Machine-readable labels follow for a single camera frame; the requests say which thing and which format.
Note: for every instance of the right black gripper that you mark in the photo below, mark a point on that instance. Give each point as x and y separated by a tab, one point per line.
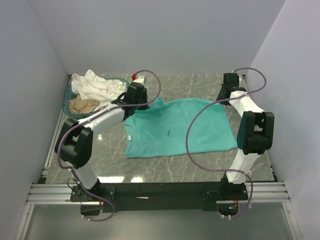
219	96

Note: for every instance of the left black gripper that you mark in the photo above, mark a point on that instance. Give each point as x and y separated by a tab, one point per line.
145	95

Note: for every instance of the teal t shirt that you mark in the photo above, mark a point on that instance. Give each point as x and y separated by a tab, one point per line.
175	127

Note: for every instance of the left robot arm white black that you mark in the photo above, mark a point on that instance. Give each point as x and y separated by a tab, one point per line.
75	141

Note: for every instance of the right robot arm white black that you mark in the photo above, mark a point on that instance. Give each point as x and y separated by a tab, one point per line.
256	129

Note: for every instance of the white t shirt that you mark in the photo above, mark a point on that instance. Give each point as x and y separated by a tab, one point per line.
91	86

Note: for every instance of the beige t shirt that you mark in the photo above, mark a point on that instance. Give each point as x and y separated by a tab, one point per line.
83	106

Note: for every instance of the teal plastic basket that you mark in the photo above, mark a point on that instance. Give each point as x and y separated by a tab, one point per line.
69	95

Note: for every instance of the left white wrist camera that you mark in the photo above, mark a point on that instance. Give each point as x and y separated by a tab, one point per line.
141	79

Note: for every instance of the aluminium frame rail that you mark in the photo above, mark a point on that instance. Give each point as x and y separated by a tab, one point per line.
109	163

